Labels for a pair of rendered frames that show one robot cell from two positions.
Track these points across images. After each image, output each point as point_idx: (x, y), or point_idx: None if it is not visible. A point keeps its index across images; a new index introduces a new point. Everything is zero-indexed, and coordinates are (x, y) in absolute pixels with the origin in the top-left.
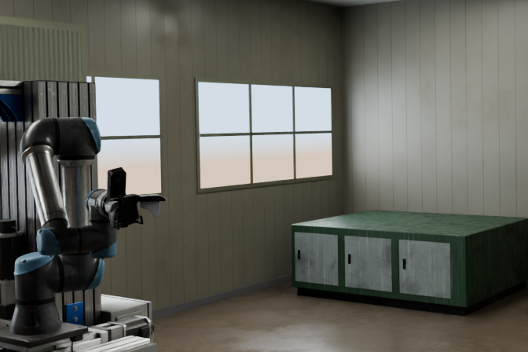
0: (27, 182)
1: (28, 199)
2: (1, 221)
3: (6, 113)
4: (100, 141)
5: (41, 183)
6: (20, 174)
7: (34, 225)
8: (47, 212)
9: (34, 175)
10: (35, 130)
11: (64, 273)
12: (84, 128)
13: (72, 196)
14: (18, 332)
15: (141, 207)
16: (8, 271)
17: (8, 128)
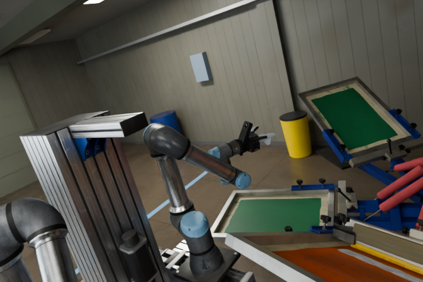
0: (123, 196)
1: (128, 208)
2: (134, 233)
3: (95, 148)
4: None
5: (213, 157)
6: (113, 196)
7: (140, 223)
8: (231, 167)
9: (206, 155)
10: (178, 133)
11: None
12: None
13: (179, 172)
14: (221, 264)
15: None
16: (153, 264)
17: (85, 165)
